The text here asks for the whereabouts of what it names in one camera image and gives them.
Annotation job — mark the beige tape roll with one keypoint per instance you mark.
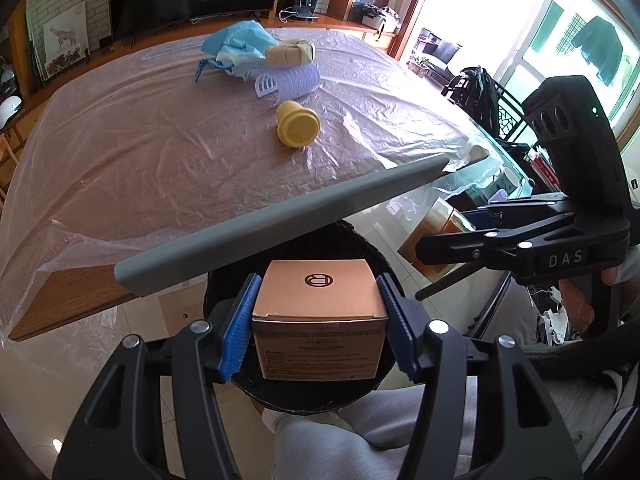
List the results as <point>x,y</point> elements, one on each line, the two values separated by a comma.
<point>287,52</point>

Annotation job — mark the dark wooden chair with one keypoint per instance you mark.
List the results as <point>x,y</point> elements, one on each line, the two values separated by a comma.
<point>510,120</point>

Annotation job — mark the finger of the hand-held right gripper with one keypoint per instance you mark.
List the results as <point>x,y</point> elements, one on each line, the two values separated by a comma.
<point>482,219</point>
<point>450,250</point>

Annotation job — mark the long grey strip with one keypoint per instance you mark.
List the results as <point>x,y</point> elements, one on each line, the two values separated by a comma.
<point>280,220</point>

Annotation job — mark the black trash bin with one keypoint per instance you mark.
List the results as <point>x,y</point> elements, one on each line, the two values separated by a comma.
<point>310,399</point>

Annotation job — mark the white mug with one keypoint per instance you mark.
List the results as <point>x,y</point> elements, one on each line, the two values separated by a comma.
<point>511,182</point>

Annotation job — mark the person's right forearm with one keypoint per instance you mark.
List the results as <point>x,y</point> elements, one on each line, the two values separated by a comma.
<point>575,357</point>

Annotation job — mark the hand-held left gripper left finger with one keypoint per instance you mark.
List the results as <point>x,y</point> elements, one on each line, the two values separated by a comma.
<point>235,332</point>

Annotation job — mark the potted plant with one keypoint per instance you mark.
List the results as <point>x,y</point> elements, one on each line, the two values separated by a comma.
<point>419,65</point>

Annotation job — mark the black sofa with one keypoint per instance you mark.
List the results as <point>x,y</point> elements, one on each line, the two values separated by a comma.
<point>442,55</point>

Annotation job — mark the red flower picture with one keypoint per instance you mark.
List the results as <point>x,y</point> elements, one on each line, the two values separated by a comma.
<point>65,64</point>

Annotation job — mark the clear plastic table cover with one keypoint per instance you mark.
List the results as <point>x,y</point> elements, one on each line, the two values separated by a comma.
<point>150,150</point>

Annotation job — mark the person's grey pants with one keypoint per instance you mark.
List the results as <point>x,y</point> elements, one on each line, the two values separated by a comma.
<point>325,440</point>

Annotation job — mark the person's right hand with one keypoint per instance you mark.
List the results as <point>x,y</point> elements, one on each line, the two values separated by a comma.
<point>577,307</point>

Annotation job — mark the hanging dark green garment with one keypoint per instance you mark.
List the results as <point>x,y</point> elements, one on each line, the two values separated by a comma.
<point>600,47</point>

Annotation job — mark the golden box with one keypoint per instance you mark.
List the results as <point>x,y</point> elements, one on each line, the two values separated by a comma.
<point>440,217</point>

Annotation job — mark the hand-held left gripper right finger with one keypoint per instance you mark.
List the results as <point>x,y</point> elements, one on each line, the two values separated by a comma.
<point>397,325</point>

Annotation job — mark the yellow plastic cup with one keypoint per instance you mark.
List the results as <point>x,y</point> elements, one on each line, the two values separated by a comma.
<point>295,125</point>

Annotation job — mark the purple hair roller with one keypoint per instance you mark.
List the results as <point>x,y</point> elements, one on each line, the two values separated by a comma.
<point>295,82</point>

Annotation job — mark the black jacket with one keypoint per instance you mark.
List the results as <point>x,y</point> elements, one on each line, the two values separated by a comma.
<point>477,97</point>

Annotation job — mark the white helmet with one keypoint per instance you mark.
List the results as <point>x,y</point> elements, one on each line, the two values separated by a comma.
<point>10,110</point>

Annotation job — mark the giraffe painting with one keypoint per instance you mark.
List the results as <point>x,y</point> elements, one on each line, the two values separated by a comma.
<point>65,30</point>

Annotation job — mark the white printer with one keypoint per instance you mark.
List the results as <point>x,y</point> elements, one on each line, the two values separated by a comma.
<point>377,20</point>

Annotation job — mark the brown cardboard box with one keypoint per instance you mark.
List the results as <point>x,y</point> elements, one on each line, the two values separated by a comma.
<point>320,310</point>

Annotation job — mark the glass side table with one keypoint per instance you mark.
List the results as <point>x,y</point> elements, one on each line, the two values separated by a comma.
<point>505,152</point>

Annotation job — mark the black coffee machine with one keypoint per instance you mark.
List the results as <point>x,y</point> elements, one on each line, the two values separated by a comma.
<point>309,0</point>

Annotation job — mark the red books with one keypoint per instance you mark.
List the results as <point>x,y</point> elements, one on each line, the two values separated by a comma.
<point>544,170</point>

